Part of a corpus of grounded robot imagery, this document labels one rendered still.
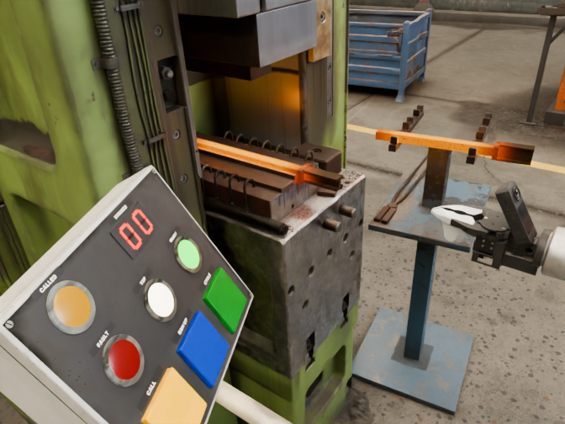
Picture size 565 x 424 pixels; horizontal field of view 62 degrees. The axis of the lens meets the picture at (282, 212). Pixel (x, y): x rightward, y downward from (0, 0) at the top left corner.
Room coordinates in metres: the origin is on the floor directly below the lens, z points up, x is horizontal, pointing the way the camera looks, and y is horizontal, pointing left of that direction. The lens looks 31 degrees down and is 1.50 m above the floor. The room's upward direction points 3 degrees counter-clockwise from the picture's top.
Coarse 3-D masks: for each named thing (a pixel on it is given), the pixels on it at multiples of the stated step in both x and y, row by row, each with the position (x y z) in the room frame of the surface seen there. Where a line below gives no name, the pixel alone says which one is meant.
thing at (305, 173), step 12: (204, 144) 1.18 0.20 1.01; (216, 144) 1.18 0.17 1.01; (240, 156) 1.10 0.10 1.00; (252, 156) 1.08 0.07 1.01; (264, 156) 1.08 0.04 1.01; (288, 168) 1.01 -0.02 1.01; (300, 168) 0.99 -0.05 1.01; (312, 168) 0.99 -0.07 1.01; (300, 180) 0.98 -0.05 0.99; (312, 180) 0.98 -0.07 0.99; (324, 180) 0.96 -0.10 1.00; (336, 180) 0.93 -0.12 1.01
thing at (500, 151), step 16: (416, 144) 1.21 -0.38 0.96; (432, 144) 1.19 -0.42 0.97; (448, 144) 1.17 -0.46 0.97; (464, 144) 1.15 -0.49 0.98; (480, 144) 1.15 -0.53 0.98; (496, 144) 1.13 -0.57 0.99; (512, 144) 1.11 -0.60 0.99; (496, 160) 1.10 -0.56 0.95; (512, 160) 1.10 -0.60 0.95; (528, 160) 1.08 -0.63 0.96
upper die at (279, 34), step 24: (312, 0) 1.05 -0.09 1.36; (192, 24) 1.01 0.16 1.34; (216, 24) 0.97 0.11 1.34; (240, 24) 0.93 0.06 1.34; (264, 24) 0.92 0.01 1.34; (288, 24) 0.98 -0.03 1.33; (312, 24) 1.05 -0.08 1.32; (192, 48) 1.01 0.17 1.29; (216, 48) 0.97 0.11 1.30; (240, 48) 0.93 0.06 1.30; (264, 48) 0.92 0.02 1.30; (288, 48) 0.98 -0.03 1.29
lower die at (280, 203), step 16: (224, 144) 1.21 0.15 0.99; (240, 144) 1.21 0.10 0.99; (208, 160) 1.12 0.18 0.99; (224, 160) 1.11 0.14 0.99; (240, 160) 1.09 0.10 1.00; (288, 160) 1.09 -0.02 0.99; (208, 176) 1.05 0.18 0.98; (240, 176) 1.02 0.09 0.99; (256, 176) 1.01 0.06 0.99; (272, 176) 1.01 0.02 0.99; (288, 176) 0.99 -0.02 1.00; (208, 192) 1.02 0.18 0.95; (224, 192) 0.99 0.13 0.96; (240, 192) 0.96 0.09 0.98; (256, 192) 0.95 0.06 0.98; (272, 192) 0.95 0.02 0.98; (288, 192) 0.96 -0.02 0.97; (304, 192) 1.01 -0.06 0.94; (256, 208) 0.93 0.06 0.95; (272, 208) 0.91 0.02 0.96; (288, 208) 0.96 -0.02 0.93
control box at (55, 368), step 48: (144, 192) 0.59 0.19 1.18; (96, 240) 0.47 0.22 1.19; (144, 240) 0.52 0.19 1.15; (192, 240) 0.60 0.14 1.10; (48, 288) 0.38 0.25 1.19; (96, 288) 0.42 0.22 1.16; (144, 288) 0.47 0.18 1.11; (192, 288) 0.53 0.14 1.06; (240, 288) 0.61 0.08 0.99; (0, 336) 0.32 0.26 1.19; (48, 336) 0.34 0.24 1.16; (96, 336) 0.38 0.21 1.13; (144, 336) 0.42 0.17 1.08; (0, 384) 0.33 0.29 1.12; (48, 384) 0.31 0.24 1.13; (96, 384) 0.33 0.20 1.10; (144, 384) 0.37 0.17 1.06; (192, 384) 0.41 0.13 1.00
